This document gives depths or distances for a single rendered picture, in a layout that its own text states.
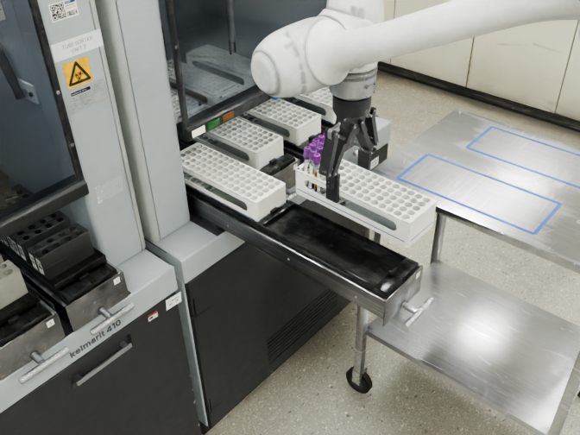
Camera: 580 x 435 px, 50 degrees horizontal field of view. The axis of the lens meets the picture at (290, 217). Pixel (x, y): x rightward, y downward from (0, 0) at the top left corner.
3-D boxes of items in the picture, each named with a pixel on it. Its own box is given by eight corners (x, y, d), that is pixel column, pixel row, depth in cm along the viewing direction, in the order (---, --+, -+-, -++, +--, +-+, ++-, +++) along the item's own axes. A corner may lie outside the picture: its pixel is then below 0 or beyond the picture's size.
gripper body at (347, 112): (354, 105, 116) (352, 148, 122) (381, 90, 121) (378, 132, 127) (323, 94, 120) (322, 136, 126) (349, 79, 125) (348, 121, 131)
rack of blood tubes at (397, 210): (293, 192, 139) (293, 168, 136) (323, 173, 145) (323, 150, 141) (406, 249, 123) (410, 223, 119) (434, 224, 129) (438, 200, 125)
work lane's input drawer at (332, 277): (159, 199, 160) (154, 170, 154) (199, 177, 168) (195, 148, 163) (401, 338, 121) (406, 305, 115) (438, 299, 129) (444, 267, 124)
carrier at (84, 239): (90, 249, 131) (84, 225, 128) (96, 252, 130) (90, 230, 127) (40, 277, 124) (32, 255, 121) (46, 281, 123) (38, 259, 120)
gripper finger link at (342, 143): (357, 124, 123) (354, 123, 122) (338, 178, 126) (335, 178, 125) (342, 118, 125) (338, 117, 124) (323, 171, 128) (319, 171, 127)
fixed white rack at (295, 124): (219, 116, 181) (217, 97, 177) (243, 104, 187) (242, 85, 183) (298, 150, 165) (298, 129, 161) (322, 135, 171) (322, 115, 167)
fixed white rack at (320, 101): (255, 97, 190) (255, 78, 186) (278, 86, 196) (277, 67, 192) (333, 128, 174) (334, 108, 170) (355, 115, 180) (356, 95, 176)
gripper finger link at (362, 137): (343, 117, 126) (348, 112, 126) (359, 148, 135) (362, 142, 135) (359, 123, 124) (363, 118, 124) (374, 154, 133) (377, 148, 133)
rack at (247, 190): (170, 179, 155) (167, 158, 151) (200, 162, 161) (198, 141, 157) (257, 226, 139) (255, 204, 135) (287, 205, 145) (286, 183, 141)
